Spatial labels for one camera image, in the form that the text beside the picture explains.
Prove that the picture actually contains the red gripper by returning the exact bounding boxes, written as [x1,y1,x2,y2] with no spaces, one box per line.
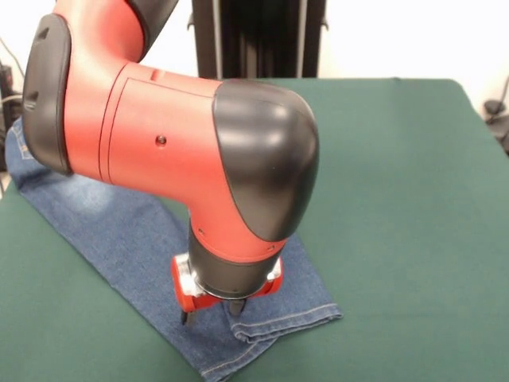
[170,256,284,327]

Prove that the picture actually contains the dark green table cloth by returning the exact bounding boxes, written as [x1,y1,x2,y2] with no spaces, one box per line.
[0,78,509,382]

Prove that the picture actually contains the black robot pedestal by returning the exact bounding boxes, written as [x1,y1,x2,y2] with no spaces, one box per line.
[186,0,331,80]

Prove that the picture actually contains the black cable tangle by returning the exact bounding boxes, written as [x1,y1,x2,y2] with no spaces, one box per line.
[0,63,25,132]

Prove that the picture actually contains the dark grey stand foot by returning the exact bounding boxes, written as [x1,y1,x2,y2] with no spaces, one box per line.
[483,99,509,157]

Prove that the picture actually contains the blue denim jeans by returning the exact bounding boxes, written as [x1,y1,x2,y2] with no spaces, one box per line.
[4,119,344,379]

